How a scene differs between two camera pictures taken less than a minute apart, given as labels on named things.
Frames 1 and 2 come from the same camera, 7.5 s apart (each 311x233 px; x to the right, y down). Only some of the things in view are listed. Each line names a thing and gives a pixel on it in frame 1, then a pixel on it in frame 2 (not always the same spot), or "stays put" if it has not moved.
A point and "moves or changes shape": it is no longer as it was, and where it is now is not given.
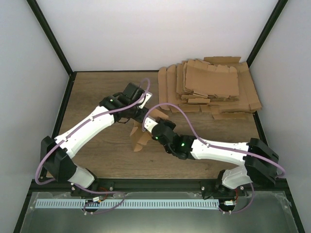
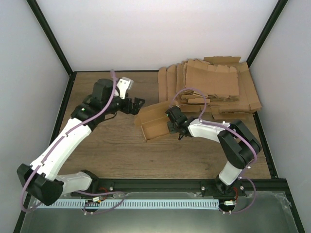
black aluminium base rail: (211, 186) stays put
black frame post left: (41, 18) stays put
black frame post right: (267, 32) stays put
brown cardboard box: (139, 137) moves or changes shape
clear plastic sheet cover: (60, 212) stays put
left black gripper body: (137, 117) → (126, 108)
